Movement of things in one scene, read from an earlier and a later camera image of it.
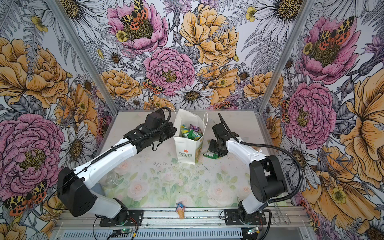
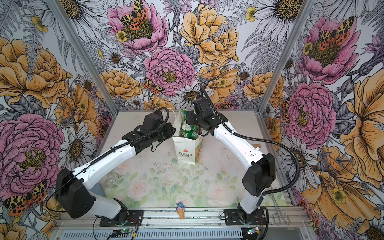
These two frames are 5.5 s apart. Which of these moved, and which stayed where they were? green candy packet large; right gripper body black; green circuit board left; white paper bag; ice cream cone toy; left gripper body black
Moved: right gripper body black; green candy packet large
Stayed: green circuit board left; ice cream cone toy; left gripper body black; white paper bag
